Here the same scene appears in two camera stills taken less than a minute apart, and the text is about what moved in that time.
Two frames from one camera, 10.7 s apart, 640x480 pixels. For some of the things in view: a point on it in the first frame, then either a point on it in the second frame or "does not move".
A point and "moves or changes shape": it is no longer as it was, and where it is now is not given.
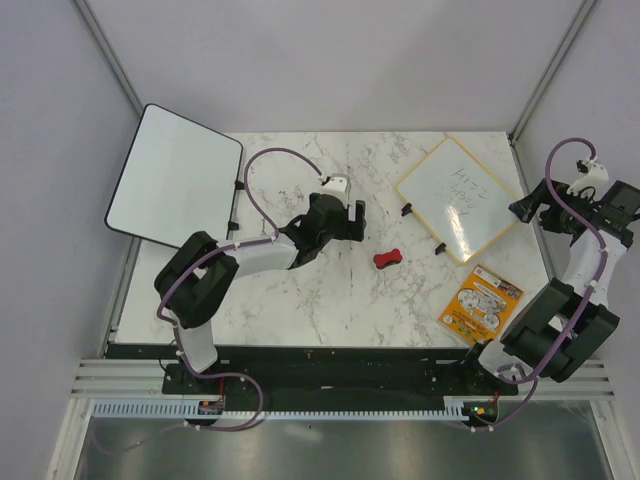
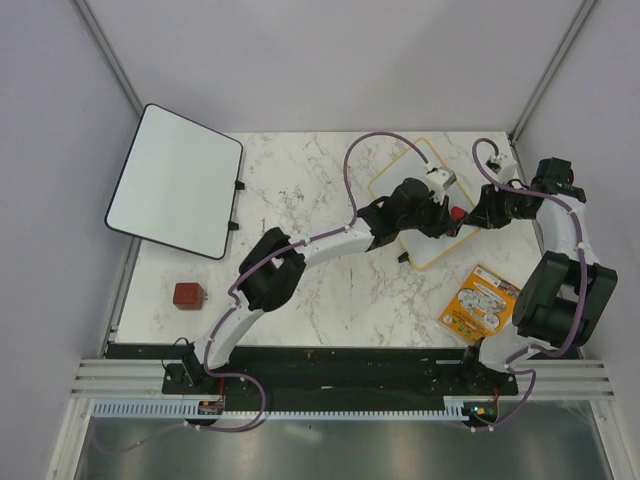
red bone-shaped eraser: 385,259 to 457,214
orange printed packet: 481,306 does not move
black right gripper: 541,194 to 485,214
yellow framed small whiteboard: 460,200 moves or changes shape
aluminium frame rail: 136,377 does not move
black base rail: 277,374 does not move
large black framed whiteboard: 180,178 does not move
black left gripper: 353,230 to 442,221
